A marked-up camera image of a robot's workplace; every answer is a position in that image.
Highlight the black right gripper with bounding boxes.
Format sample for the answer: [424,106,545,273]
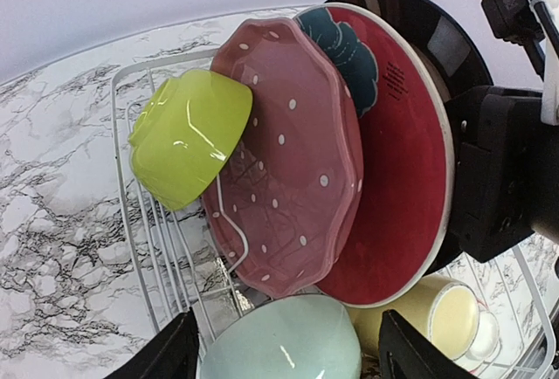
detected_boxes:
[445,86,558,262]

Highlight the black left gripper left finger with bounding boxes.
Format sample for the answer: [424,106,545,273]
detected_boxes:
[106,309,200,379]

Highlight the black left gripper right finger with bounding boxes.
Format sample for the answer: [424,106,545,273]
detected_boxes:
[379,310,475,379]

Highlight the red plate with teal flower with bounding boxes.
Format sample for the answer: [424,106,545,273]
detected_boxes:
[295,3,455,307]

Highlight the black striped cream plate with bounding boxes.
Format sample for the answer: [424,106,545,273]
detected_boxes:
[328,0,493,102]

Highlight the pink polka dot plate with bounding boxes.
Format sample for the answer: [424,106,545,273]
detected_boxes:
[203,17,363,299]

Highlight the yellow mug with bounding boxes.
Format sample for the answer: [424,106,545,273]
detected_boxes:
[347,274,500,370]

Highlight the light blue bowl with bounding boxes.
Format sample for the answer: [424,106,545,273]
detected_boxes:
[199,294,362,378]

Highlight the lime green bowl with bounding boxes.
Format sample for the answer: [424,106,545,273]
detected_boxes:
[128,69,253,210]

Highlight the white wire dish rack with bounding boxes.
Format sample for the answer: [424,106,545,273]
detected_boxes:
[111,50,558,378]

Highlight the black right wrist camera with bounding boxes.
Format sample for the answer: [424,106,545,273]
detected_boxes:
[481,0,544,45]

